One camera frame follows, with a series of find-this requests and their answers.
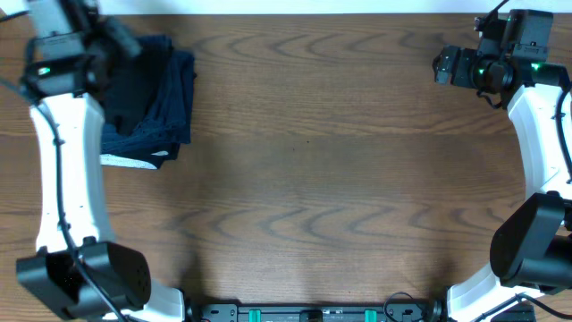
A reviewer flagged folded black garment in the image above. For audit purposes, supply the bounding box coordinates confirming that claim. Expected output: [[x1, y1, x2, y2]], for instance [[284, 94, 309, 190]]
[[100, 143, 180, 170]]

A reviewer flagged folded white garment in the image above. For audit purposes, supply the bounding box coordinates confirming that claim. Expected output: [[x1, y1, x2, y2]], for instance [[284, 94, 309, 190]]
[[100, 151, 169, 170]]

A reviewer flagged black polo shirt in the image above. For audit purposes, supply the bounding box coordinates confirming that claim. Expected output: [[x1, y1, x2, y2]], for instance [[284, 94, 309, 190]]
[[102, 37, 159, 136]]

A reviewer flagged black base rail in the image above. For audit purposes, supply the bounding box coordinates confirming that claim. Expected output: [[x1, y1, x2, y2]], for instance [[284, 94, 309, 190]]
[[187, 302, 440, 322]]

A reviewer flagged small looped black cable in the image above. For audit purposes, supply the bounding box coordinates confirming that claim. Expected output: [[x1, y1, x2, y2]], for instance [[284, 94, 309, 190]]
[[383, 291, 433, 322]]

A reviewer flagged folded dark blue garment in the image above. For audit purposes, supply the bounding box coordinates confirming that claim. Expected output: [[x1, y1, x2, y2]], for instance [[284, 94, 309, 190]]
[[101, 35, 196, 154]]

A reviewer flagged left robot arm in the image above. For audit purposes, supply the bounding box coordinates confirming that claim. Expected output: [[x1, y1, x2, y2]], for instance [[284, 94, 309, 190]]
[[16, 0, 187, 321]]

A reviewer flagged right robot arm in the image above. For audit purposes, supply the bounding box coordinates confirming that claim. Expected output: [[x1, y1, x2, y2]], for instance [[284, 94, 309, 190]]
[[420, 9, 571, 321]]

